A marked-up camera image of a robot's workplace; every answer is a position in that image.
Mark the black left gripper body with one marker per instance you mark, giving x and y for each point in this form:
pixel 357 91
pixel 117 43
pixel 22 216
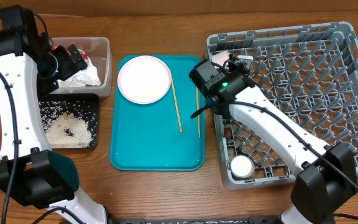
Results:
pixel 66 67

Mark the clear plastic waste bin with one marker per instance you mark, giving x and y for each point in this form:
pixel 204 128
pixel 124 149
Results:
pixel 98 50

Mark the large pink plate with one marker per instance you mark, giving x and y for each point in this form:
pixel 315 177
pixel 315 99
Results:
pixel 144 79

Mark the spilled rice grains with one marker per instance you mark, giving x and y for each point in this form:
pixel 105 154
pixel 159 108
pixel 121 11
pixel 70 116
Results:
pixel 68 130

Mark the pale green plastic cup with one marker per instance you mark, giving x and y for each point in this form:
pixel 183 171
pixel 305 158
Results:
pixel 242 167

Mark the teal plastic tray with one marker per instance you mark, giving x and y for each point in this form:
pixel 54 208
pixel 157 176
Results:
pixel 147 137

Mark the black plastic tray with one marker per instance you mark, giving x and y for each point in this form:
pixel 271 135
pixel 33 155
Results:
pixel 89 102

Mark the small pink bowl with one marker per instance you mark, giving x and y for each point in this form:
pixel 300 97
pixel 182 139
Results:
pixel 220 58

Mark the grey dishwasher rack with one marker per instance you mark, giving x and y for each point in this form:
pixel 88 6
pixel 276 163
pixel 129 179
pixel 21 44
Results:
pixel 310 73

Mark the wooden chopstick left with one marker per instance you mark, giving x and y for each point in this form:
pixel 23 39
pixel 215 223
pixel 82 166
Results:
pixel 176 103

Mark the white paper napkin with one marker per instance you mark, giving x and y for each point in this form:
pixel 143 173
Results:
pixel 86 77

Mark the red snack wrapper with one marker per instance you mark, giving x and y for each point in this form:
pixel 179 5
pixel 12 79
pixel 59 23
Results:
pixel 83 54

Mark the wooden chopstick right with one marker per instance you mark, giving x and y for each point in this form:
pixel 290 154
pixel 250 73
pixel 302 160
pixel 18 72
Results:
pixel 197 107

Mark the wooden chopstick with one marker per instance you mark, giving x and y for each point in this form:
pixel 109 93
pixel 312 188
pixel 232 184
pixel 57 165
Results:
pixel 197 107
pixel 176 103

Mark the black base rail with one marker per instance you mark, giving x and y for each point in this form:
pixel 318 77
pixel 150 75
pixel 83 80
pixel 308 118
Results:
pixel 251 220

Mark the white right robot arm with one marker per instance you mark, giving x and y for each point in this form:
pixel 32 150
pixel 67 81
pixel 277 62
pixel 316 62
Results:
pixel 325 175

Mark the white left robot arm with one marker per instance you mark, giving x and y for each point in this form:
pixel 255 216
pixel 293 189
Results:
pixel 31 173

